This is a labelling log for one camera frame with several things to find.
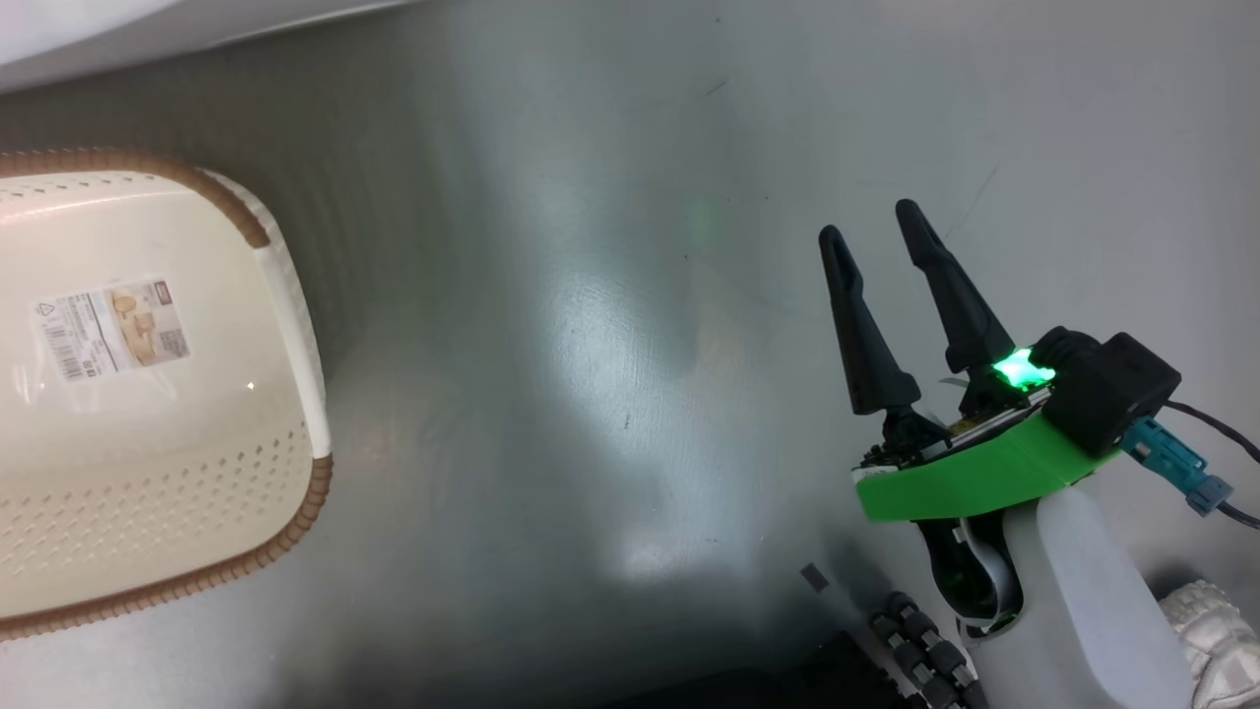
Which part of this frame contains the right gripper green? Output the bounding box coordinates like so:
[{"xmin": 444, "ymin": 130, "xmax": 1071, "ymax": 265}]
[{"xmin": 817, "ymin": 199, "xmax": 1121, "ymax": 636}]

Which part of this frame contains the cream laundry basket brown rim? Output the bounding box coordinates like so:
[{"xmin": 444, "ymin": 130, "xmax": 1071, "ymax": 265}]
[{"xmin": 0, "ymin": 148, "xmax": 335, "ymax": 642}]

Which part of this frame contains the white front-load washing machine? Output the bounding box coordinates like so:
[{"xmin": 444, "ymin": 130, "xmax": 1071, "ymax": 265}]
[{"xmin": 0, "ymin": 0, "xmax": 414, "ymax": 96}]

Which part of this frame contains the white knitted soft toy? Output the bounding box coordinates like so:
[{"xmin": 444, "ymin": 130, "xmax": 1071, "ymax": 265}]
[{"xmin": 1160, "ymin": 579, "xmax": 1260, "ymax": 709}]

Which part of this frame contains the paper barcode label sticker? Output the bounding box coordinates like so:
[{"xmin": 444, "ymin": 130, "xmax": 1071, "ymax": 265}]
[{"xmin": 30, "ymin": 278, "xmax": 194, "ymax": 384}]

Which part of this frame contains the teal right camera cable connector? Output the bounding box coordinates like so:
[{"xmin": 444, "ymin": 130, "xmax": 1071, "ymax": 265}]
[{"xmin": 1120, "ymin": 418, "xmax": 1260, "ymax": 530}]

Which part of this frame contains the thin black right camera cable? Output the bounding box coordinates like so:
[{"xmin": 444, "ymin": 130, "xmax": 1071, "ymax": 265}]
[{"xmin": 1165, "ymin": 399, "xmax": 1260, "ymax": 466}]

